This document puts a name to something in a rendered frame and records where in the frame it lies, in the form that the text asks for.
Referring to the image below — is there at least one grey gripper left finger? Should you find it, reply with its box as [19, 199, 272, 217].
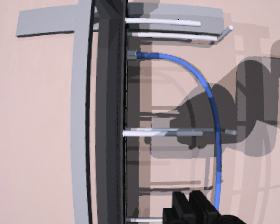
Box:
[162, 191, 196, 224]

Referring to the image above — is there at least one blue cable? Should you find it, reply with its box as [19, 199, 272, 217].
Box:
[149, 52, 222, 211]

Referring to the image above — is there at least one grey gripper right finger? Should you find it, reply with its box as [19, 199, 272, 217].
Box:
[189, 190, 246, 224]

